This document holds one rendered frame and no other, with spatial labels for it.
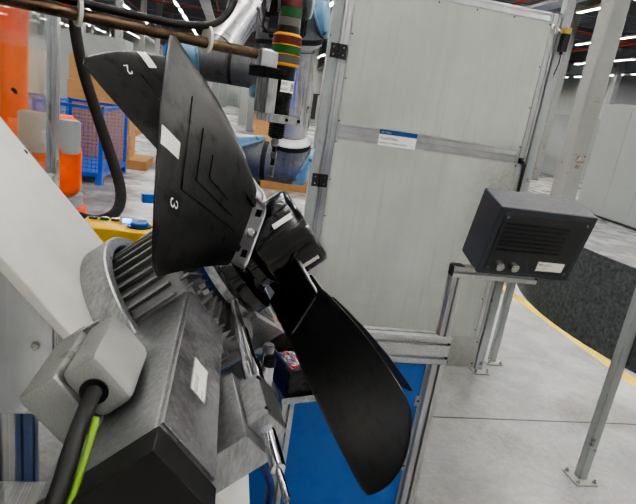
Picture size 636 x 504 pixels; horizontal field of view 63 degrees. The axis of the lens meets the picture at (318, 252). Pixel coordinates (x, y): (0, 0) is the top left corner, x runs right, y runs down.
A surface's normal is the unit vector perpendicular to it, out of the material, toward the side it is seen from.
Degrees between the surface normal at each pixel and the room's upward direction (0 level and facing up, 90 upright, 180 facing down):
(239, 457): 102
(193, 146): 78
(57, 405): 90
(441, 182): 90
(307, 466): 90
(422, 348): 90
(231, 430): 43
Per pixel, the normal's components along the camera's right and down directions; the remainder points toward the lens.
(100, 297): -0.24, -0.32
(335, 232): 0.16, 0.29
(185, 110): 0.97, -0.08
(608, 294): -0.94, -0.04
